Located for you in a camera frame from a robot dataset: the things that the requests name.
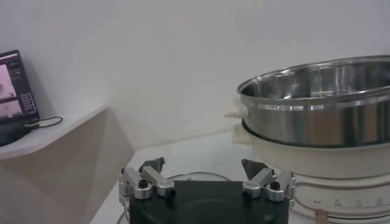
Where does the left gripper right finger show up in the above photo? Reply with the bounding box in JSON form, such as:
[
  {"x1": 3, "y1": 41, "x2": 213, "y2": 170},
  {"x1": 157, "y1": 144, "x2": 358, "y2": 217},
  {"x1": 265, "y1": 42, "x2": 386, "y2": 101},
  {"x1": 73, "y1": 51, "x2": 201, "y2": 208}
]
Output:
[{"x1": 241, "y1": 158, "x2": 297, "y2": 203}]

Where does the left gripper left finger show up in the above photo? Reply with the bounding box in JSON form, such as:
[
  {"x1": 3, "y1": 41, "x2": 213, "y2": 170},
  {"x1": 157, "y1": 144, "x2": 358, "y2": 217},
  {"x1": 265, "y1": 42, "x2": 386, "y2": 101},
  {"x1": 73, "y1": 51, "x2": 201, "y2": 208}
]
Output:
[{"x1": 118, "y1": 156, "x2": 177, "y2": 214}]

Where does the stainless steel steamer basket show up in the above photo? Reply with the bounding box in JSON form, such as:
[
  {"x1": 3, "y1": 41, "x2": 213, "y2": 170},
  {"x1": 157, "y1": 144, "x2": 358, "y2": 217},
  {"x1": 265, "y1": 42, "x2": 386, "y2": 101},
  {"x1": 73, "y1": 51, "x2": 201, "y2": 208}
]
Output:
[{"x1": 224, "y1": 54, "x2": 390, "y2": 149}]

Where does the white side table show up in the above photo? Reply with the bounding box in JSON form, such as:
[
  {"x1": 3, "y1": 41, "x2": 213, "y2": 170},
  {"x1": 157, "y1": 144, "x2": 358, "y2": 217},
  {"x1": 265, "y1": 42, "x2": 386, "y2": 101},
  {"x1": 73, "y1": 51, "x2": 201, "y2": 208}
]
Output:
[{"x1": 0, "y1": 105, "x2": 137, "y2": 224}]

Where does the black open laptop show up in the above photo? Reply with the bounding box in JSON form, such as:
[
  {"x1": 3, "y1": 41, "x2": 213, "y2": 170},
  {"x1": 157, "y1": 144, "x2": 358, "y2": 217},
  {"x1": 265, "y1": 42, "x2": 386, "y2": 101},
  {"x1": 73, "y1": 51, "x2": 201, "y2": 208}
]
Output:
[{"x1": 0, "y1": 49, "x2": 40, "y2": 126}]

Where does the glass lid with cream handle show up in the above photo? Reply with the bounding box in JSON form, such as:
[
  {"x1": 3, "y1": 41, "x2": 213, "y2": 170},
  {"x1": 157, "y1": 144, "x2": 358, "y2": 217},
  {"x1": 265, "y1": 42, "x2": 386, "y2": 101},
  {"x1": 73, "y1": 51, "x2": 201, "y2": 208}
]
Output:
[{"x1": 116, "y1": 171, "x2": 233, "y2": 224}]

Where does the thin black looped cable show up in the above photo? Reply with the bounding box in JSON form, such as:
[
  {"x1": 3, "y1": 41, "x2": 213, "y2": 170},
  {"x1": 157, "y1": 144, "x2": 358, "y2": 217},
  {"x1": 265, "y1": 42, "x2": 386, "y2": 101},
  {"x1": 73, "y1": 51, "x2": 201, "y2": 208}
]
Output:
[{"x1": 30, "y1": 116, "x2": 64, "y2": 128}]

